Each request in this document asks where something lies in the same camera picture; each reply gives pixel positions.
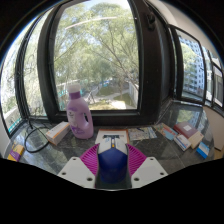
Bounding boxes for dark red book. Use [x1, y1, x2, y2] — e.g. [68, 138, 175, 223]
[173, 120, 205, 149]

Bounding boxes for purple detergent bottle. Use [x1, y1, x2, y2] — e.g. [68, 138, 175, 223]
[65, 83, 95, 140]

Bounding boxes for pale printed pamphlet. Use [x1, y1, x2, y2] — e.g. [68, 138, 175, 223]
[128, 126, 158, 142]

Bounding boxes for small blue box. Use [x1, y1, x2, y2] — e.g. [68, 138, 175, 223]
[195, 141, 211, 160]

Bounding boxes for colourful printed booklet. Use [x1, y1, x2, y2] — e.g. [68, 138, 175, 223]
[153, 122, 179, 141]

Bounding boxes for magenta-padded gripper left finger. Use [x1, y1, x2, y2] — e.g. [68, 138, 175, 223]
[57, 143, 100, 190]

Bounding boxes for blue and white computer mouse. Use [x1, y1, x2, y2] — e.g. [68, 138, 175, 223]
[96, 137, 129, 184]

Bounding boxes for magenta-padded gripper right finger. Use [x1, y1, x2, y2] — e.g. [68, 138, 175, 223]
[126, 143, 169, 190]

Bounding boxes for small white box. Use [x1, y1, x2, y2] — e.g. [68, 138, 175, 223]
[173, 133, 193, 152]

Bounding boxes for white and orange carton box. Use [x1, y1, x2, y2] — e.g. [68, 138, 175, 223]
[45, 121, 72, 146]

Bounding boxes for black wire stand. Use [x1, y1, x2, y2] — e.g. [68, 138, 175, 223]
[23, 119, 52, 154]

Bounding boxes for yellow and purple book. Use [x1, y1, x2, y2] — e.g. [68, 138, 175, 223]
[6, 143, 26, 163]

